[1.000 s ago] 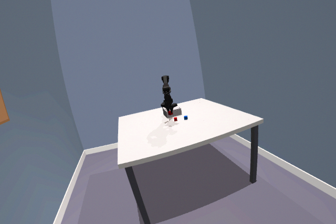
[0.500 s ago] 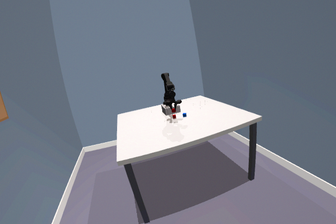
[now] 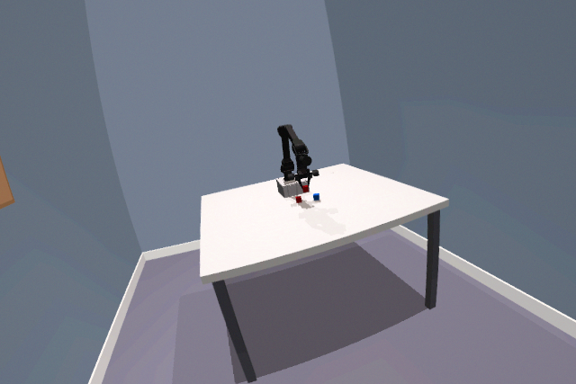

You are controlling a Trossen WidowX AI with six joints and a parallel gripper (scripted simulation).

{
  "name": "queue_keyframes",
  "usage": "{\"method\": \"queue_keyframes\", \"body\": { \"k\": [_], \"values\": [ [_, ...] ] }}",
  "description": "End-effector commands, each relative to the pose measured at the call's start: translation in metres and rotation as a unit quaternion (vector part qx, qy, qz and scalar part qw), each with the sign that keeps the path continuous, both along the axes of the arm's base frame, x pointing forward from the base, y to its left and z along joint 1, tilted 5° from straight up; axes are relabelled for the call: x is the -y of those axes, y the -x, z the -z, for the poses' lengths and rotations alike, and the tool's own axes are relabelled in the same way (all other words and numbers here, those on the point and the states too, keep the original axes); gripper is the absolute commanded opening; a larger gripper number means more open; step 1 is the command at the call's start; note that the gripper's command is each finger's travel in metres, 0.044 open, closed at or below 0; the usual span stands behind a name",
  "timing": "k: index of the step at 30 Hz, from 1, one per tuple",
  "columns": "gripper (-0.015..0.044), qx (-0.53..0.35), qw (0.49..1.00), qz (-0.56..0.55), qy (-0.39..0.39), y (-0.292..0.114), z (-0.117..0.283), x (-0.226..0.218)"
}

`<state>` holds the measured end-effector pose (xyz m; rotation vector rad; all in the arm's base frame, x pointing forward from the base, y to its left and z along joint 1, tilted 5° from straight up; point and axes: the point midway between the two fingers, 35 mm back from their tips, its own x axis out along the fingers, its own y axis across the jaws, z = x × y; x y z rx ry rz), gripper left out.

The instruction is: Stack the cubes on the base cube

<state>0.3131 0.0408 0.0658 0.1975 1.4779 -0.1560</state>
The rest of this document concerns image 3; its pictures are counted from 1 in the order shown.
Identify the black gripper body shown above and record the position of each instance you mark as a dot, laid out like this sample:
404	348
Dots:
313	173

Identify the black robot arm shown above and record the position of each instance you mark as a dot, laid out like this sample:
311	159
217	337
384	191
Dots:
300	150

